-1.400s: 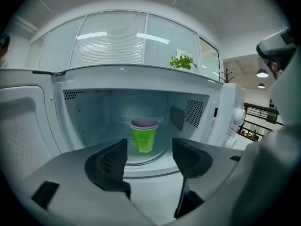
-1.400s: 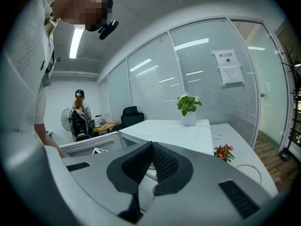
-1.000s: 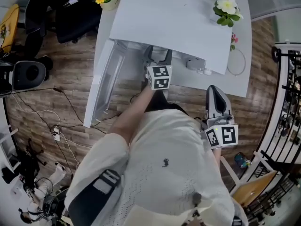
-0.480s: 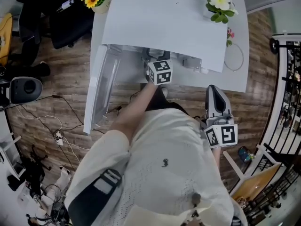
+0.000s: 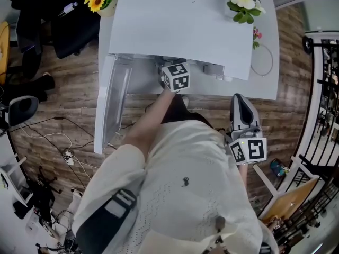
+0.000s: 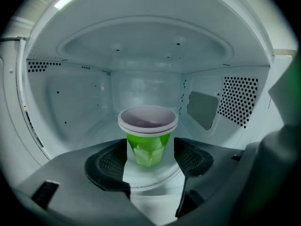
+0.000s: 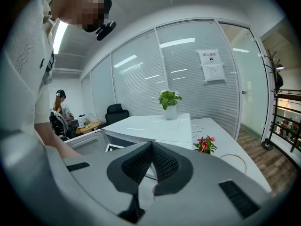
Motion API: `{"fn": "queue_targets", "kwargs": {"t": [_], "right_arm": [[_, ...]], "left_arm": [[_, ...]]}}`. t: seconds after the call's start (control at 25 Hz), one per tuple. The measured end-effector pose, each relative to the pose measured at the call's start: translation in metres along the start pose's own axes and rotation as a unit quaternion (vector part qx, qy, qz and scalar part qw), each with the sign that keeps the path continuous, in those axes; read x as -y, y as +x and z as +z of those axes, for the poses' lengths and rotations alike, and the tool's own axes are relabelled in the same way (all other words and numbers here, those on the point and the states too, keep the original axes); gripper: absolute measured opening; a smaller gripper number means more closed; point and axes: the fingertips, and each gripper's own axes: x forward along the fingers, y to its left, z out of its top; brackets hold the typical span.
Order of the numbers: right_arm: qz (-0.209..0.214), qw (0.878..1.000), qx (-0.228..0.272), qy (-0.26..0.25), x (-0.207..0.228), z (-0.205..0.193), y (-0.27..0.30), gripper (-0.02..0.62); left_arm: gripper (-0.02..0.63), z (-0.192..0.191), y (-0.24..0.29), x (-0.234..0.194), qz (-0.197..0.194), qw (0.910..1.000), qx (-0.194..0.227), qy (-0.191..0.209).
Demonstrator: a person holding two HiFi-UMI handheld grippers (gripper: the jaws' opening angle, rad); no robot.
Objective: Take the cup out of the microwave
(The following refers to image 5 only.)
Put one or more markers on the person's white shirt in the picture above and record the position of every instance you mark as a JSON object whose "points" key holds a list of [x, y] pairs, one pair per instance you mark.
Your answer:
{"points": [[185, 168]]}

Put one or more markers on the black boots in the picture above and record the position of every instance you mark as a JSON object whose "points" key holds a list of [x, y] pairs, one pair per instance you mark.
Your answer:
{"points": [[31, 87]]}

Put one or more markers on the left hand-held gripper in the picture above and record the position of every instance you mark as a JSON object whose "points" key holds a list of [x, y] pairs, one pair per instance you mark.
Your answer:
{"points": [[180, 82]]}

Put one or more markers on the black metal rack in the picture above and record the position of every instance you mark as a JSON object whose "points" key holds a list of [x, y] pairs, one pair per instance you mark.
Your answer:
{"points": [[324, 94]]}

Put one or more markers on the person's shoe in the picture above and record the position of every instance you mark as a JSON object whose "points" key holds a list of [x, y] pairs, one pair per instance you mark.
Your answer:
{"points": [[185, 100]]}

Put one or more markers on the black folded tripod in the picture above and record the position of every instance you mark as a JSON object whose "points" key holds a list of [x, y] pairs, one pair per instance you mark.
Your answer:
{"points": [[43, 189]]}

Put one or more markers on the person's right forearm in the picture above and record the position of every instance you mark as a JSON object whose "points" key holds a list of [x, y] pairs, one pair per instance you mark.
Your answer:
{"points": [[244, 176]]}

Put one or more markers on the colourful printed pouch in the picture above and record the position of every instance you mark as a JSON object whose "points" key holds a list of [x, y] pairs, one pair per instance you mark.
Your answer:
{"points": [[277, 167]]}

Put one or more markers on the black office chair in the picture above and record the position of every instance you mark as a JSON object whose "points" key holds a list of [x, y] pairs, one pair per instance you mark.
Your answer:
{"points": [[71, 33]]}

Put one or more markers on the white small shelf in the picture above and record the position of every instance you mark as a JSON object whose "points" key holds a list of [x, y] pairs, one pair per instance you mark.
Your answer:
{"points": [[16, 184]]}

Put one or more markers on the yellow round seat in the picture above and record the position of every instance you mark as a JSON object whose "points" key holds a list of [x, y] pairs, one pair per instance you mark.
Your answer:
{"points": [[4, 52]]}

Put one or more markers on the white power strip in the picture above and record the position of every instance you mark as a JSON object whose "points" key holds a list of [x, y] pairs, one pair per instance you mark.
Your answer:
{"points": [[69, 157]]}

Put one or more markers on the pink flower sprig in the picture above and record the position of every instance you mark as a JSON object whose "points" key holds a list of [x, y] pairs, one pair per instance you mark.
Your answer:
{"points": [[256, 36]]}

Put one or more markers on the white frame stand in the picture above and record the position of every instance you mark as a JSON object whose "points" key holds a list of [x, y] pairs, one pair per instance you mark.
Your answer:
{"points": [[267, 181]]}

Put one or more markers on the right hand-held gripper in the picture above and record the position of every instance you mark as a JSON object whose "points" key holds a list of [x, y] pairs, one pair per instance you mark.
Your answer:
{"points": [[254, 149]]}

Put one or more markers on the grey shell chair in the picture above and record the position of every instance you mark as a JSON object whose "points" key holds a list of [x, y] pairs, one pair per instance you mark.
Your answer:
{"points": [[22, 110]]}

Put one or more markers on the person's black trousers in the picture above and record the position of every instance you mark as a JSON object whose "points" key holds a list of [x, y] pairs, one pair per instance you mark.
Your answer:
{"points": [[180, 112]]}

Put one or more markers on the wooden board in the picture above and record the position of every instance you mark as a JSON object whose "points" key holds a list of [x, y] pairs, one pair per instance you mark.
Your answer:
{"points": [[294, 200]]}

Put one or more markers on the person's left forearm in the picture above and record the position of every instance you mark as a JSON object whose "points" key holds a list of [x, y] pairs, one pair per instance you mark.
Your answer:
{"points": [[148, 123]]}

